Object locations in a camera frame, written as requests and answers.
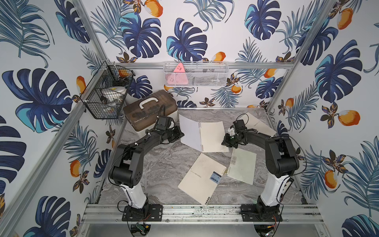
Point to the white bowl in basket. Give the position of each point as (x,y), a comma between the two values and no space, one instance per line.
(112,94)

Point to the white mesh wall shelf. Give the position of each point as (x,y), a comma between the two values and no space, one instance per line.
(201,74)

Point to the black wire basket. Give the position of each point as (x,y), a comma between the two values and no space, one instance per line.
(106,76)

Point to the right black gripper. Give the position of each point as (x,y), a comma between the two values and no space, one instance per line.
(225,141)

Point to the large cream notebook blue label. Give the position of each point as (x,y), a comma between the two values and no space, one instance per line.
(202,179)

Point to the brown lid storage box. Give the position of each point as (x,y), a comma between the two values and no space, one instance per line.
(142,114)

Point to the cream spiral notebook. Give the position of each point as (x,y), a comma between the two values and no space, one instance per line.
(206,137)

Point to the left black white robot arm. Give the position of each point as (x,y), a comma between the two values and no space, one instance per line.
(126,170)

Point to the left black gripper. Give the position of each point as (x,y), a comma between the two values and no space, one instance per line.
(174,134)

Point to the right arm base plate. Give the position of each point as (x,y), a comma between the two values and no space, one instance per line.
(260,213)

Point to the pink triangle item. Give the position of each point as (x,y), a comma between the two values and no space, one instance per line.
(178,77)

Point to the pale green spiral notebook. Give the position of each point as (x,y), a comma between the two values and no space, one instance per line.
(242,166)

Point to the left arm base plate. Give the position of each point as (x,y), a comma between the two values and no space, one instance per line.
(148,213)

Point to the green circuit board left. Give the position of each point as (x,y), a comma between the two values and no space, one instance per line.
(142,228)

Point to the cream notebook back right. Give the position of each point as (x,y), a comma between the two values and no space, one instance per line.
(251,122)

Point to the aluminium front rail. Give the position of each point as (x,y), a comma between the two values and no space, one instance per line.
(198,214)

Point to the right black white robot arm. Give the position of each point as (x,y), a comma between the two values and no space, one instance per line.
(280,159)

